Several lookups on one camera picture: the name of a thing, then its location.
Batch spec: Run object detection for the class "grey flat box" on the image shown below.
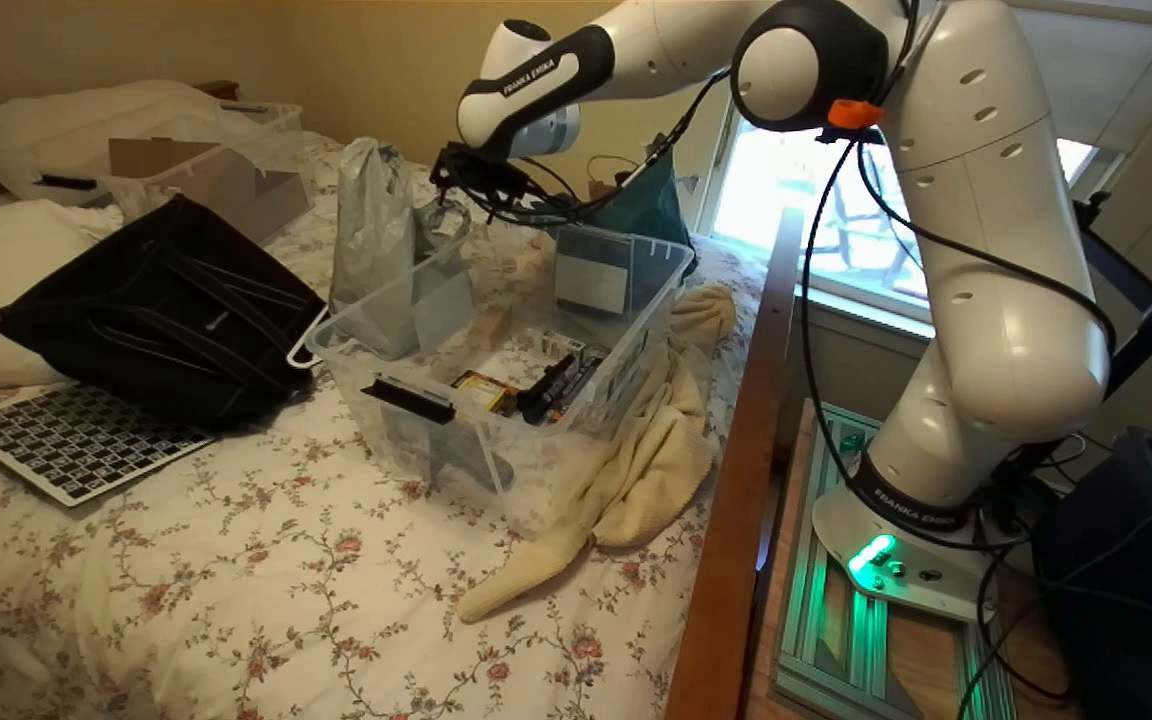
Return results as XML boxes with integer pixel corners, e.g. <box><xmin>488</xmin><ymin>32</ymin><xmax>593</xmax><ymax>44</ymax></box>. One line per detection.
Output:
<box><xmin>553</xmin><ymin>226</ymin><xmax>634</xmax><ymax>317</ymax></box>

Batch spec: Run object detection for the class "white printed box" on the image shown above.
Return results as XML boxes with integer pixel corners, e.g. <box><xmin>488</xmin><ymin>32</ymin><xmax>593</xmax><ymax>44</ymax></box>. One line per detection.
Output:
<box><xmin>534</xmin><ymin>329</ymin><xmax>609</xmax><ymax>369</ymax></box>

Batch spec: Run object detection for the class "yellow and black box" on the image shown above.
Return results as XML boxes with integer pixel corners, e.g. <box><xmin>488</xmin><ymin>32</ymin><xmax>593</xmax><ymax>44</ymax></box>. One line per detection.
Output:
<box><xmin>450</xmin><ymin>369</ymin><xmax>519</xmax><ymax>417</ymax></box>

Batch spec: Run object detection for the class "cardboard box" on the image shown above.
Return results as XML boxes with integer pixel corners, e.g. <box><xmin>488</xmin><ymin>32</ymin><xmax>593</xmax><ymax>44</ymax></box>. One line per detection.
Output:
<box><xmin>107</xmin><ymin>137</ymin><xmax>313</xmax><ymax>247</ymax></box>

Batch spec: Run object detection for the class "clear plastic storage container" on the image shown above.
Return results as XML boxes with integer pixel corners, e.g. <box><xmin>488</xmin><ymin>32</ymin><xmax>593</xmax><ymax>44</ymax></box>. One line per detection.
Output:
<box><xmin>287</xmin><ymin>225</ymin><xmax>697</xmax><ymax>538</ymax></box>

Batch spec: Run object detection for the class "grey plastic bag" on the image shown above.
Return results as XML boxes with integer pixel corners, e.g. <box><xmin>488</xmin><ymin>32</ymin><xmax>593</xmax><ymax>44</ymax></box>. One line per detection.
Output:
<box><xmin>328</xmin><ymin>136</ymin><xmax>419</xmax><ymax>362</ymax></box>

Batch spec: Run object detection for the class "wooden block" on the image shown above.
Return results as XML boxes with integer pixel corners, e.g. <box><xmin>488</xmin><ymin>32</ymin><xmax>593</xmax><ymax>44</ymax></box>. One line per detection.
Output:
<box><xmin>465</xmin><ymin>304</ymin><xmax>514</xmax><ymax>352</ymax></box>

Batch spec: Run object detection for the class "teal bag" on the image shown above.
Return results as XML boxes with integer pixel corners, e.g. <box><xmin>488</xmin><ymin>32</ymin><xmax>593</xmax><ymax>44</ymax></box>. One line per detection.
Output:
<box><xmin>588</xmin><ymin>148</ymin><xmax>699</xmax><ymax>257</ymax></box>

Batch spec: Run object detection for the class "clear plastic bin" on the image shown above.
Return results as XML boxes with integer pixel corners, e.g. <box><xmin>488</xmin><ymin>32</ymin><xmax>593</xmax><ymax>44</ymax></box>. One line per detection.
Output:
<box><xmin>216</xmin><ymin>100</ymin><xmax>308</xmax><ymax>173</ymax></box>

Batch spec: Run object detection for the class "black marker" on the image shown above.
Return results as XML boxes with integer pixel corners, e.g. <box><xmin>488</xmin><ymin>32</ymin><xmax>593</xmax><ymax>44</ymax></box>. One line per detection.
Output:
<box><xmin>515</xmin><ymin>353</ymin><xmax>578</xmax><ymax>427</ymax></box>

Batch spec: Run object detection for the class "window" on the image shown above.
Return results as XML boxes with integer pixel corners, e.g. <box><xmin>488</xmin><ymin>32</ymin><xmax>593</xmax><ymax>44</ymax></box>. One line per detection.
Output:
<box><xmin>704</xmin><ymin>98</ymin><xmax>1099</xmax><ymax>313</ymax></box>

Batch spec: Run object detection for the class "cream towel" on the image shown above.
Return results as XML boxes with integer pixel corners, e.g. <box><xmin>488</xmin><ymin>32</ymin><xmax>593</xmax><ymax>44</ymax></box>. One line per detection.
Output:
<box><xmin>456</xmin><ymin>284</ymin><xmax>738</xmax><ymax>626</ymax></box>

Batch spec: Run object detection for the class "black bag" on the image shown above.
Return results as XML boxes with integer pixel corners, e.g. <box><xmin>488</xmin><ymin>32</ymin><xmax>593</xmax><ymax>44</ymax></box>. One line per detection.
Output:
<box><xmin>0</xmin><ymin>194</ymin><xmax>328</xmax><ymax>433</ymax></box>

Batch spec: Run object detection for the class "checkered calibration board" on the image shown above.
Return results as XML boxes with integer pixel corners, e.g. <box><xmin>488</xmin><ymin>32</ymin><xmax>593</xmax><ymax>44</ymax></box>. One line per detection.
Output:
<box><xmin>0</xmin><ymin>384</ymin><xmax>218</xmax><ymax>509</ymax></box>

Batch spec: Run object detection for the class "floral bedspread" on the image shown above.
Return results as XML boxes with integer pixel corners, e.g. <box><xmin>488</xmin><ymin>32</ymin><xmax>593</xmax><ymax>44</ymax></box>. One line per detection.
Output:
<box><xmin>0</xmin><ymin>130</ymin><xmax>769</xmax><ymax>720</ymax></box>

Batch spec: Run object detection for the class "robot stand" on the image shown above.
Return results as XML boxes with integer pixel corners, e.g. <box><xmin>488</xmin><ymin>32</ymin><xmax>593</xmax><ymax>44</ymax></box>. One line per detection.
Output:
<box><xmin>770</xmin><ymin>400</ymin><xmax>1019</xmax><ymax>720</ymax></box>

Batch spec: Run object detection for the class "dark blue case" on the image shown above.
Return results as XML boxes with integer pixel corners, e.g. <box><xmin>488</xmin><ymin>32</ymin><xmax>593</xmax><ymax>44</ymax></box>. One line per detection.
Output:
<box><xmin>1033</xmin><ymin>428</ymin><xmax>1152</xmax><ymax>720</ymax></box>

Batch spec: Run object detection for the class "wooden bed frame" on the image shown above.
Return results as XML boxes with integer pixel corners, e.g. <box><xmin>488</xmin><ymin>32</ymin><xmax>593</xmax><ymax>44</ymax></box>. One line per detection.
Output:
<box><xmin>665</xmin><ymin>207</ymin><xmax>807</xmax><ymax>720</ymax></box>

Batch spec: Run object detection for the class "black cable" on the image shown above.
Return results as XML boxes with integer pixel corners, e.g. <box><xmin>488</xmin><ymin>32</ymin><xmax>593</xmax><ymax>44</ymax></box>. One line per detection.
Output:
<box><xmin>954</xmin><ymin>498</ymin><xmax>1152</xmax><ymax>720</ymax></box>

